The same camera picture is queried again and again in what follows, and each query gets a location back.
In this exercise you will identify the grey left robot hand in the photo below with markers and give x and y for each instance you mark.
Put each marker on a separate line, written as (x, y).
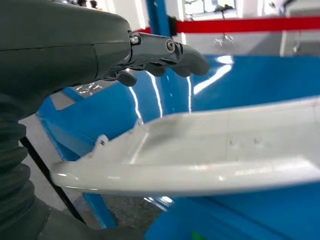
(62, 49)

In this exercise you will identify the blue shelf rack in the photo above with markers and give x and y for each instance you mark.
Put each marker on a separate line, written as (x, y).
(250, 79)

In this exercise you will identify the red barrier belt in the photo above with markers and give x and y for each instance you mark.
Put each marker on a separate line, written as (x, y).
(237, 24)

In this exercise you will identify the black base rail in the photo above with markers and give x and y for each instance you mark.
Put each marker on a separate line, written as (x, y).
(50, 175)

